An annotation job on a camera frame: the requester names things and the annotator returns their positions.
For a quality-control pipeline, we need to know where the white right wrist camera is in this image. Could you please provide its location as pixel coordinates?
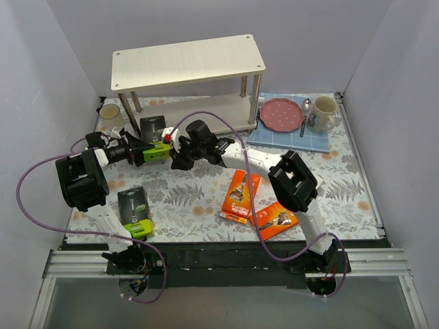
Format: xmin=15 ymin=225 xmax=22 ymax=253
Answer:
xmin=161 ymin=127 xmax=181 ymax=153

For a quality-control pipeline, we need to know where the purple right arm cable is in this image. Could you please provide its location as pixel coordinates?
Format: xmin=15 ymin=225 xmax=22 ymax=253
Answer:
xmin=169 ymin=110 xmax=349 ymax=300

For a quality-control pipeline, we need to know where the cream patterned mug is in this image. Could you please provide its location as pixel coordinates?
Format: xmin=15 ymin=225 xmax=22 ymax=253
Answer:
xmin=307 ymin=96 xmax=338 ymax=133

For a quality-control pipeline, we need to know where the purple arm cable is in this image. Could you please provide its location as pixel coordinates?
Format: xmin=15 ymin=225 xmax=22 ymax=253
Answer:
xmin=16 ymin=136 xmax=169 ymax=304
xmin=169 ymin=110 xmax=349 ymax=300

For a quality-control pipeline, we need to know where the green black razor box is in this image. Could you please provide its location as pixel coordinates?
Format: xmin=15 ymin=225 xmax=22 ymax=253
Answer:
xmin=140 ymin=115 xmax=170 ymax=162
xmin=117 ymin=186 xmax=154 ymax=240

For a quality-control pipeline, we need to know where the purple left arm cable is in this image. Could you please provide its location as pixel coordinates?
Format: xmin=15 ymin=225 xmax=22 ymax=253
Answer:
xmin=16 ymin=136 xmax=169 ymax=304

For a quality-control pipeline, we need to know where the cream enamel cup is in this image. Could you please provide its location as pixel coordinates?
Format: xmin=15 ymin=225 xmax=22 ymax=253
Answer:
xmin=97 ymin=103 xmax=125 ymax=131

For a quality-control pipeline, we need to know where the silver fork dark handle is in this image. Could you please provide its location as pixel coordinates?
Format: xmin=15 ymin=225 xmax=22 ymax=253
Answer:
xmin=255 ymin=93 xmax=265 ymax=123

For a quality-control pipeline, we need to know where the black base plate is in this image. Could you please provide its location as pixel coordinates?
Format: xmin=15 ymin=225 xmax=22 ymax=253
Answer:
xmin=60 ymin=241 xmax=392 ymax=291

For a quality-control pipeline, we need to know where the silver spoon dark handle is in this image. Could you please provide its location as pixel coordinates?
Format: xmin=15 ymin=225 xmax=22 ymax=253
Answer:
xmin=300 ymin=98 xmax=312 ymax=138

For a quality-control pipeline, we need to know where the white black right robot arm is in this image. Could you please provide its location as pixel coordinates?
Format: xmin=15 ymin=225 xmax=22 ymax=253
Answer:
xmin=162 ymin=120 xmax=337 ymax=273

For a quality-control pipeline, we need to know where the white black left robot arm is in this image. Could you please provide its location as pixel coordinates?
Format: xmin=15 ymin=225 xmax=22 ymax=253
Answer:
xmin=56 ymin=132 xmax=154 ymax=274

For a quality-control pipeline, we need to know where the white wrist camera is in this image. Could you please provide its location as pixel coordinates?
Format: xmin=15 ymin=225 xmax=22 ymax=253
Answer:
xmin=161 ymin=127 xmax=181 ymax=153
xmin=105 ymin=126 xmax=125 ymax=139

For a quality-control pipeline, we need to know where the orange Gillette razor box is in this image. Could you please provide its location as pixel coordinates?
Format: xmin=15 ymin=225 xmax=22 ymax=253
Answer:
xmin=219 ymin=169 xmax=261 ymax=224
xmin=256 ymin=202 xmax=298 ymax=241

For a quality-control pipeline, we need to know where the light wooden two-tier shelf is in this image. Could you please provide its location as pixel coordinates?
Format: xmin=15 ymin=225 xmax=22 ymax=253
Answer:
xmin=111 ymin=34 xmax=265 ymax=136

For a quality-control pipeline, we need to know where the pink dotted plate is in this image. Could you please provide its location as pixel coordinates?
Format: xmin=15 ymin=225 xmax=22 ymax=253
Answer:
xmin=259 ymin=98 xmax=305 ymax=133

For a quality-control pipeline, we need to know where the blue checked cloth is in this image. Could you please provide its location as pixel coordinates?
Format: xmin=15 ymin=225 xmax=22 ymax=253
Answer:
xmin=247 ymin=93 xmax=330 ymax=154

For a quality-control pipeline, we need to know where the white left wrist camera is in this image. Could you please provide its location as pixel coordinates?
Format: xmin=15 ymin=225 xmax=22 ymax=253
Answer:
xmin=105 ymin=126 xmax=125 ymax=139

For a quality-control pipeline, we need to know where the white cosmetic box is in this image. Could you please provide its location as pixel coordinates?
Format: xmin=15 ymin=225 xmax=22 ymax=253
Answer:
xmin=315 ymin=175 xmax=324 ymax=189
xmin=260 ymin=173 xmax=271 ymax=186

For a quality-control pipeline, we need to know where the aluminium rail frame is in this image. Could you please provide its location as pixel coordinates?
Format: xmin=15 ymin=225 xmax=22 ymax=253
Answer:
xmin=29 ymin=91 xmax=429 ymax=329

